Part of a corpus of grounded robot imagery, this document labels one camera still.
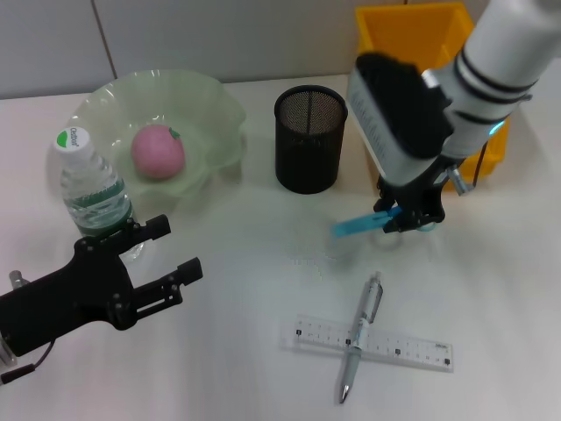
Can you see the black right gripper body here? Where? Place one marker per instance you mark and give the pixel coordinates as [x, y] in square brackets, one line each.
[425, 197]

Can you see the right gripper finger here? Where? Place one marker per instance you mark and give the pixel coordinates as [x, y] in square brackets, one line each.
[386, 202]
[412, 221]

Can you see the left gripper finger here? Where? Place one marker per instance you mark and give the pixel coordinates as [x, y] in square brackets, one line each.
[166, 291]
[140, 231]

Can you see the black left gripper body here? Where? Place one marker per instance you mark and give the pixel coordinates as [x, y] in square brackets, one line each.
[66, 298]

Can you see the blue scissors with cover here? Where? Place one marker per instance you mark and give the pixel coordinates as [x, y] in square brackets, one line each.
[355, 227]

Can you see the clear green-label water bottle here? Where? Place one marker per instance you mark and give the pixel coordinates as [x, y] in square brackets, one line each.
[92, 197]

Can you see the pink toy peach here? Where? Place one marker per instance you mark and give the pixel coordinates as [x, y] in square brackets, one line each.
[155, 153]

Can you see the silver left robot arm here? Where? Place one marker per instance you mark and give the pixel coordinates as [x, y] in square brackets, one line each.
[4, 351]

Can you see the black mesh pen holder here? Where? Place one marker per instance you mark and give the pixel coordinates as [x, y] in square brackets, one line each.
[307, 162]

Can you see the green wavy glass fruit plate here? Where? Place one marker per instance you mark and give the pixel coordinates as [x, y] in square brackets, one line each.
[197, 123]

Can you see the transparent plastic ruler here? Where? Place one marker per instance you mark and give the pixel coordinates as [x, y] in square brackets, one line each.
[412, 351]

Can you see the silver ballpoint pen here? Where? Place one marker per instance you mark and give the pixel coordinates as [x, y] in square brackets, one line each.
[352, 364]

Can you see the yellow plastic bin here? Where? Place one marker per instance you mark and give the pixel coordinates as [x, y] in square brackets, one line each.
[407, 30]

